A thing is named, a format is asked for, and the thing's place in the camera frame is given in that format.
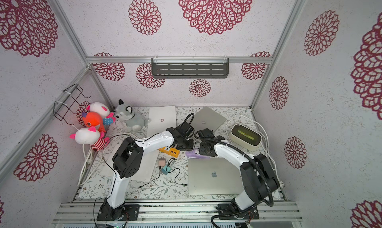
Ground black cable of pink charger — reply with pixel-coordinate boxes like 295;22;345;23
138;166;163;189

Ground teal charger plug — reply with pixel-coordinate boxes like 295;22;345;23
161;165;172;175

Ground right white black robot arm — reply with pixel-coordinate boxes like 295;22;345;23
194;129;280;228

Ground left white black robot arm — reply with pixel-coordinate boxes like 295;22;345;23
95;122;195;222

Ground white laptop with red logo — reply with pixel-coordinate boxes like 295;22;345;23
147;106;177;137

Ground silver laptop rear right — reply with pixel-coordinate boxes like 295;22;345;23
191;107;226;132

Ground silver apple laptop front right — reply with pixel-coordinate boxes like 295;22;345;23
188;158;244;195

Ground white laptop front left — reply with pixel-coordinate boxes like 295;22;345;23
100;144;159;183

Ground purple power strip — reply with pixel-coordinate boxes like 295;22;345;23
185;149;210;159

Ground orange power strip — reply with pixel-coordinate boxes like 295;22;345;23
159;147;180;158

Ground cream box with green display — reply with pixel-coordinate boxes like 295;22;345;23
228;124;263;151

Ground grey husky plush toy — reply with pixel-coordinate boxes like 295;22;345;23
114;99;149;132

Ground white pink plush upper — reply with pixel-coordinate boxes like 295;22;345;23
86;102;114;119

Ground white plush striped legs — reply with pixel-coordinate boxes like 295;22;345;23
70;127;110;151

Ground red fox plush toy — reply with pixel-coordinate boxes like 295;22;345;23
82;112;106;132

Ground grey metal wall shelf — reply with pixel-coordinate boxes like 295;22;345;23
151;57;229;79

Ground white power cable right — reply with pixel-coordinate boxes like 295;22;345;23
224;114;285;188

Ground white power cable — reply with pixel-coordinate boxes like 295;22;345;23
224;114;285;188
77;133;141;187

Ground white power cable left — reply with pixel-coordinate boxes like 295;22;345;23
77;133;141;187

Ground black wire wall basket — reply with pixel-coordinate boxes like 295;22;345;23
52;83;91;127

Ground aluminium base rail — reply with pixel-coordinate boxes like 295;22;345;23
52;200;303;227

